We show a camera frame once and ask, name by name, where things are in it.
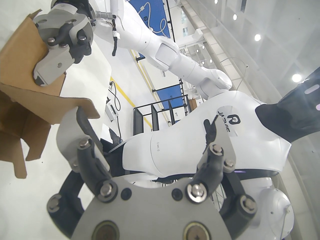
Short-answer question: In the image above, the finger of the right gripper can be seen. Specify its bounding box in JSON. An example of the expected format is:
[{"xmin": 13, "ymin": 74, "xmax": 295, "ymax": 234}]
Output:
[{"xmin": 32, "ymin": 23, "xmax": 93, "ymax": 87}]

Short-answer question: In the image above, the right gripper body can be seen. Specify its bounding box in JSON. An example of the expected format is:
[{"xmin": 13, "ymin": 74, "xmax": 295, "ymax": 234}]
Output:
[{"xmin": 32, "ymin": 3, "xmax": 95, "ymax": 49}]

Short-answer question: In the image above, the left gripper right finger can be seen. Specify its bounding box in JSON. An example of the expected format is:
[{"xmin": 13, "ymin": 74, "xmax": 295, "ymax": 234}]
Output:
[{"xmin": 186, "ymin": 119, "xmax": 258, "ymax": 229}]

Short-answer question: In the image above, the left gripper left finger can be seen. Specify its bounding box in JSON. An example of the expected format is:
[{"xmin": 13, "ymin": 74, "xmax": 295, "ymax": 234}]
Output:
[{"xmin": 47, "ymin": 107, "xmax": 119, "ymax": 238}]

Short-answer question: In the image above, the small brown carton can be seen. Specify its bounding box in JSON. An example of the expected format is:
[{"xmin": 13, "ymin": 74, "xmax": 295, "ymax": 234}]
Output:
[{"xmin": 0, "ymin": 9, "xmax": 101, "ymax": 179}]

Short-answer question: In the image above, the robot body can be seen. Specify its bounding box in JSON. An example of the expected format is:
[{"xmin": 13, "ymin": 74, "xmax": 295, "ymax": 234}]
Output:
[{"xmin": 101, "ymin": 68, "xmax": 320, "ymax": 240}]

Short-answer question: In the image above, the white power strip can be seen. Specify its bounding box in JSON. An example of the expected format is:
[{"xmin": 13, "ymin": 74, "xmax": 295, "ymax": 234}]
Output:
[{"xmin": 104, "ymin": 102, "xmax": 119, "ymax": 122}]

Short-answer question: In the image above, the small blue partition panel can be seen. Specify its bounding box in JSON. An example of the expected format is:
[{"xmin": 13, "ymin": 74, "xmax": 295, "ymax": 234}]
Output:
[{"xmin": 152, "ymin": 82, "xmax": 192, "ymax": 108}]

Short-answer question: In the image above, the black metal rack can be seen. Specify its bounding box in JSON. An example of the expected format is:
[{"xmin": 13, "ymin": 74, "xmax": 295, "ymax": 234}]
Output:
[{"xmin": 133, "ymin": 95, "xmax": 192, "ymax": 136}]

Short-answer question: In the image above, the large blue partition panel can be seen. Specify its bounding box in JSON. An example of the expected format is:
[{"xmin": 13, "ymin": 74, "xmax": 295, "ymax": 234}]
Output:
[{"xmin": 119, "ymin": 0, "xmax": 177, "ymax": 43}]

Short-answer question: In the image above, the black cable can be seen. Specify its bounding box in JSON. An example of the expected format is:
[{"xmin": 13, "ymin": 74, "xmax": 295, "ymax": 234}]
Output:
[{"xmin": 111, "ymin": 17, "xmax": 121, "ymax": 57}]

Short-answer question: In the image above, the thin white cable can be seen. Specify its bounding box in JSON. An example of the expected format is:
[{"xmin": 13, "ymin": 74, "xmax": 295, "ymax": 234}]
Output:
[{"xmin": 128, "ymin": 0, "xmax": 173, "ymax": 37}]

